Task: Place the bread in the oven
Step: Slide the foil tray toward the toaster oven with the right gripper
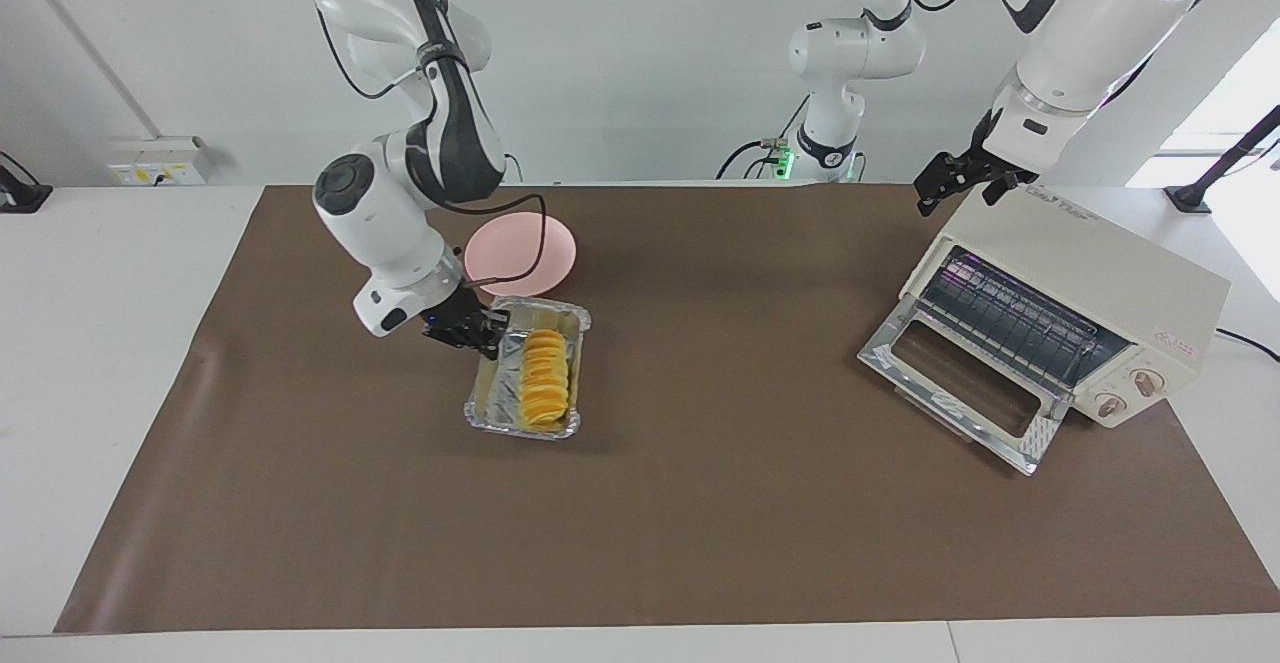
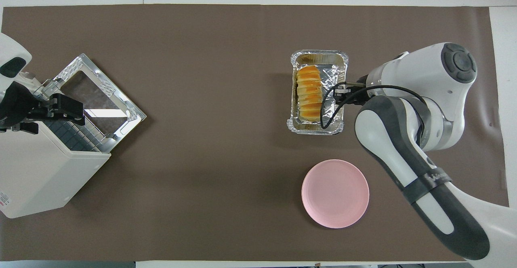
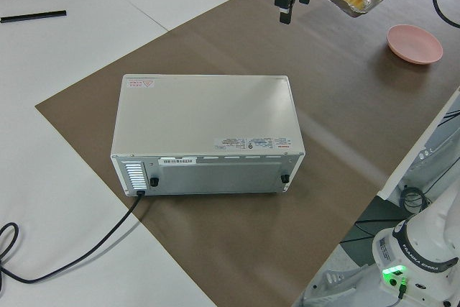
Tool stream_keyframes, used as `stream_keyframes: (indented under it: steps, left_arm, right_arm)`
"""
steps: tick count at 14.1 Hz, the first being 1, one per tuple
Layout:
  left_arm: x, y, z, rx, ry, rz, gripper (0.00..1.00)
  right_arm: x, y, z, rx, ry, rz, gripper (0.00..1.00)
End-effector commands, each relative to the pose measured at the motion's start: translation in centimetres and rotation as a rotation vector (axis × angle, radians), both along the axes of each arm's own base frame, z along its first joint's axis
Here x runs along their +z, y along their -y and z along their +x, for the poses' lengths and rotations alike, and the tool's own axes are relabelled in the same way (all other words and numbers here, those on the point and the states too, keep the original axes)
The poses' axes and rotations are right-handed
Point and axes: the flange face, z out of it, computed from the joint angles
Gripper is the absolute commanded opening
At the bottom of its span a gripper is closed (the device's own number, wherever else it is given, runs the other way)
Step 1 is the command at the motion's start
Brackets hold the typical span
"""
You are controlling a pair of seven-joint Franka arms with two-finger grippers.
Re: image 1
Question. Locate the black stand with slanted pole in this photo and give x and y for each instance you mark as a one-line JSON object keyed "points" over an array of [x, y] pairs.
{"points": [[1225, 163]]}

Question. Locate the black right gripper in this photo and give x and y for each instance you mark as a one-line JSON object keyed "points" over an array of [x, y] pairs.
{"points": [[455, 321]]}

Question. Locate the white wall power outlet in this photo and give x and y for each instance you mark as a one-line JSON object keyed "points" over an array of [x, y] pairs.
{"points": [[155, 163]]}

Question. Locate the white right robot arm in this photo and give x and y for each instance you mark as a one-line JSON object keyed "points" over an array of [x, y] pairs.
{"points": [[380, 213]]}

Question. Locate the glass oven door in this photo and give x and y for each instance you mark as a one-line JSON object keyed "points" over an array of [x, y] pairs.
{"points": [[985, 423]]}

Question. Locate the cream toaster oven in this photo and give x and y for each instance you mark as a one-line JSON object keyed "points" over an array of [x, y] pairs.
{"points": [[1100, 273]]}

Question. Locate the brown table mat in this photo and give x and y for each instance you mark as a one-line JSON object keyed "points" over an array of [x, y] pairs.
{"points": [[700, 503]]}

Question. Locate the pink round plate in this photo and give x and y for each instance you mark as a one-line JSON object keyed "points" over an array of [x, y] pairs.
{"points": [[510, 253]]}

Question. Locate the black stand with flat foot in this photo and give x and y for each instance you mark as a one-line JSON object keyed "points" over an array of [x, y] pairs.
{"points": [[20, 193]]}

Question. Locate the yellow twisted bread loaf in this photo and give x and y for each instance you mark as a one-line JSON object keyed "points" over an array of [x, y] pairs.
{"points": [[545, 383]]}

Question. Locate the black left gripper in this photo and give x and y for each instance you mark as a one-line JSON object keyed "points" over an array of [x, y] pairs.
{"points": [[960, 171]]}

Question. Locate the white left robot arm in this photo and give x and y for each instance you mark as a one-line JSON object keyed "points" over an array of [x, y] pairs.
{"points": [[1090, 33]]}

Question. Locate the beige oven knob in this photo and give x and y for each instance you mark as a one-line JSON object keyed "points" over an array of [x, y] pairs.
{"points": [[1110, 405], [1147, 381]]}

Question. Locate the aluminium foil baking tray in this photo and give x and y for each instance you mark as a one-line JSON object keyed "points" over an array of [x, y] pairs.
{"points": [[498, 398]]}

